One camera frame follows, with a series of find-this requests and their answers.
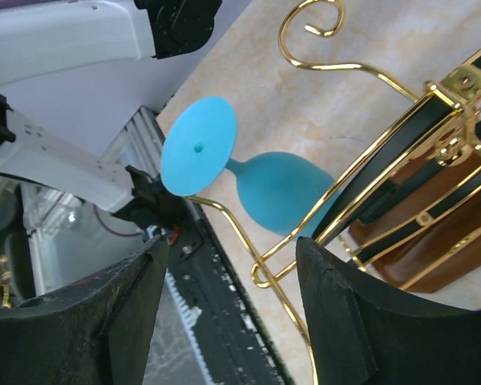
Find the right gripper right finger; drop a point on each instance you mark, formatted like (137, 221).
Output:
(364, 331)

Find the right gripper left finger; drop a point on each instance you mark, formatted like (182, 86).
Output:
(97, 330)

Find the blue wine glass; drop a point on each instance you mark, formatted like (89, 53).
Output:
(276, 189)

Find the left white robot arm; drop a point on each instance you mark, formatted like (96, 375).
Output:
(62, 64)

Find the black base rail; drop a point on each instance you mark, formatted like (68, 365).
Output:
(207, 331)

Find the gold wire glass rack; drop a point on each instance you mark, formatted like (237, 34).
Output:
(404, 207)

